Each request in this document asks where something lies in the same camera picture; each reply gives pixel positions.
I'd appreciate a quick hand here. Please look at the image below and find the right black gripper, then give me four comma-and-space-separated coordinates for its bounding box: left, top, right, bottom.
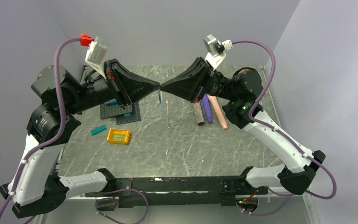
162, 56, 238, 103

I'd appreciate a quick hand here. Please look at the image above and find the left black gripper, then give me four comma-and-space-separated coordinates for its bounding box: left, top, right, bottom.
66, 58, 163, 114

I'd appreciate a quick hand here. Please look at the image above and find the orange lego window piece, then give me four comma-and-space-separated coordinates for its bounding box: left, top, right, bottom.
107, 128, 131, 145

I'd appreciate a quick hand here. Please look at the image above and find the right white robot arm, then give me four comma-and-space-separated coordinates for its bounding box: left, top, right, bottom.
160, 58, 325, 195

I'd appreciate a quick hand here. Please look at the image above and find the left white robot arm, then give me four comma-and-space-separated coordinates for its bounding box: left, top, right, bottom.
0, 59, 159, 218

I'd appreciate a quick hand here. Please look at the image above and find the purple microphone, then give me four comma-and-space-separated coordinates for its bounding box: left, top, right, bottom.
202, 94, 213, 124

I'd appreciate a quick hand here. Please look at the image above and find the pink microphone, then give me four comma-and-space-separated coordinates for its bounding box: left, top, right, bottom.
207, 95, 228, 130

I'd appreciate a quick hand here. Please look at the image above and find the blue grey lego stack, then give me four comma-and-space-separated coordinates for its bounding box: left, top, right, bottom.
105, 99, 118, 106

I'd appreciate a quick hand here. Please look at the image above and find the dark grey lego baseplate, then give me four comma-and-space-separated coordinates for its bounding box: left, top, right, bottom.
100, 102, 141, 125

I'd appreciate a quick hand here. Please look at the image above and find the glitter microphone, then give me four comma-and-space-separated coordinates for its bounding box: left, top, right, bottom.
193, 102, 205, 126

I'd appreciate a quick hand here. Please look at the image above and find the teal lego brick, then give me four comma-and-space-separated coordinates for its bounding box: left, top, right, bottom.
90, 125, 107, 136

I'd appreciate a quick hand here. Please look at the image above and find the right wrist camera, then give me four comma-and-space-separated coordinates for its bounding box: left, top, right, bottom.
203, 35, 233, 70

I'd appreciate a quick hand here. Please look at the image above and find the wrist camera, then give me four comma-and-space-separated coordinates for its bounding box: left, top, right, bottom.
80, 34, 108, 80
203, 35, 233, 70

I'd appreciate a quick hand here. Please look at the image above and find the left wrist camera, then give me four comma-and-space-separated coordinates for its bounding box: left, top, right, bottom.
80, 34, 108, 80

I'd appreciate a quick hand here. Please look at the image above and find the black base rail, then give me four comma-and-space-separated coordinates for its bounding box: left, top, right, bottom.
85, 176, 268, 208

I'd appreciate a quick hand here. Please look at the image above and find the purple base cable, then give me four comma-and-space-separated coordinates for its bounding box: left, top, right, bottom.
95, 187, 149, 224

